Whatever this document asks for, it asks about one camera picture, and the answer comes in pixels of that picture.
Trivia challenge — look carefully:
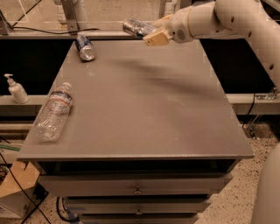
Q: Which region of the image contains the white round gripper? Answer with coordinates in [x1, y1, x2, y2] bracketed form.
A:
[143, 6, 193, 46]

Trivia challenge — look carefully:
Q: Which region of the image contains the silver redbull can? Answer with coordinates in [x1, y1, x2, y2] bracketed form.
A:
[122, 17, 156, 39]

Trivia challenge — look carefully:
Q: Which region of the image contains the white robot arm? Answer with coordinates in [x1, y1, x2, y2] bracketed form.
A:
[144, 0, 280, 224]

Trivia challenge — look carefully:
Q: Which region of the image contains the blue soda can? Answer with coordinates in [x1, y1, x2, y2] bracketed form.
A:
[75, 35, 95, 61]

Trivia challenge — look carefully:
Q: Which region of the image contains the clear plastic water bottle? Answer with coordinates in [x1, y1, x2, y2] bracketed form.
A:
[34, 82, 73, 142]

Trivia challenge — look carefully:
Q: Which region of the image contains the white pump dispenser bottle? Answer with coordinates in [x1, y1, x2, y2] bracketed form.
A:
[4, 73, 29, 104]

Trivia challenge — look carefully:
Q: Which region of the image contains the grey drawer cabinet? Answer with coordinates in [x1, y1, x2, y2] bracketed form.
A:
[19, 40, 253, 224]

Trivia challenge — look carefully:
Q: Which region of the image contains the cardboard box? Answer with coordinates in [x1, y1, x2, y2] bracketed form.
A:
[0, 161, 39, 219]

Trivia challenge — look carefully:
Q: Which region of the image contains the left metal frame post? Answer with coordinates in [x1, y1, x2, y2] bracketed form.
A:
[61, 0, 78, 32]

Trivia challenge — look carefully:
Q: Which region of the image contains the black cable on ledge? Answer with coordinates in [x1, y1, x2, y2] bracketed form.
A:
[11, 25, 102, 35]

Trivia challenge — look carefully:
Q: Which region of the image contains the black floor cable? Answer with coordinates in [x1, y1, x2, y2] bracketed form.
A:
[0, 151, 53, 224]

